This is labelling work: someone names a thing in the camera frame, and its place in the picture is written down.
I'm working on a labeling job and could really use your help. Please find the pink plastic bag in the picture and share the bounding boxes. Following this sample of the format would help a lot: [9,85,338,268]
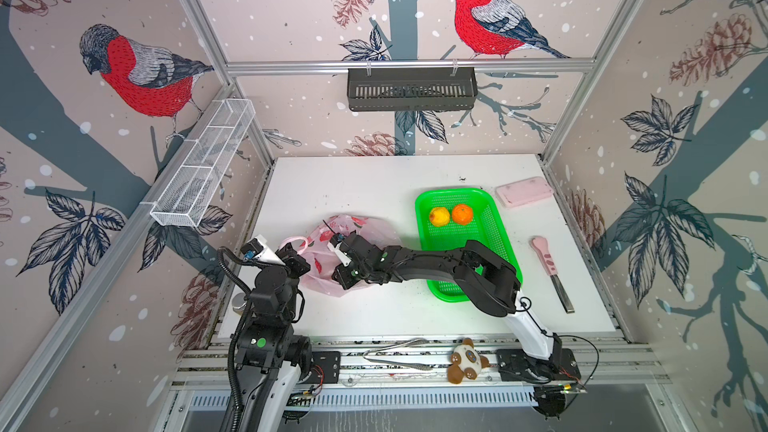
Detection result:
[278,214,402,297]

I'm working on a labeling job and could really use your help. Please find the yellow fruit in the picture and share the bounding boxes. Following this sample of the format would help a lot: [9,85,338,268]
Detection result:
[429,207,452,227]

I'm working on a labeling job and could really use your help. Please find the green plastic basket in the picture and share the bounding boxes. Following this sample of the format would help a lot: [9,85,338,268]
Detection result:
[414,188,523,283]

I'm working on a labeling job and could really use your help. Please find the orange fruit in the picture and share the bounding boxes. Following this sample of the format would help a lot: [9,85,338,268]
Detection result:
[451,204,474,225]

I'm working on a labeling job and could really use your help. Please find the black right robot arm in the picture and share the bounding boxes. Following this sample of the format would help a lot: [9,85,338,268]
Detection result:
[328,232,581,385]

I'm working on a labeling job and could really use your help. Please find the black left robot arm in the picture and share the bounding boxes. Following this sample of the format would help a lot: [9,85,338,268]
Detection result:
[217,236,312,431]

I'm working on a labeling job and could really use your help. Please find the small glass jar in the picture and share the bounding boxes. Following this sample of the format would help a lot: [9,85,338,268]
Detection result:
[231,292,248,316]

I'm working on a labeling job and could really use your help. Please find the metal tongs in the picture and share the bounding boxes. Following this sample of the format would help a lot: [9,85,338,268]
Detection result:
[362,338,435,372]

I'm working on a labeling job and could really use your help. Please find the brown white plush toy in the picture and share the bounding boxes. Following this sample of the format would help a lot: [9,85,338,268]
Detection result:
[446,338,490,384]

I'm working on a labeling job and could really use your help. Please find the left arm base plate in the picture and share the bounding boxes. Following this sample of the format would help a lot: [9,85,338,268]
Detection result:
[299,351,341,385]

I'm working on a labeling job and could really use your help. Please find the white wire mesh shelf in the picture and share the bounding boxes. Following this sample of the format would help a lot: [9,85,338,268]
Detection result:
[150,98,255,228]

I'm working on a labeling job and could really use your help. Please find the black hanging wall basket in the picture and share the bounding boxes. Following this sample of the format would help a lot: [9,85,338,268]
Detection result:
[347,67,478,112]

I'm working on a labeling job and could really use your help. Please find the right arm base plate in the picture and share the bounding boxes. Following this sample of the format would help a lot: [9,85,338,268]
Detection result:
[496,349,582,385]

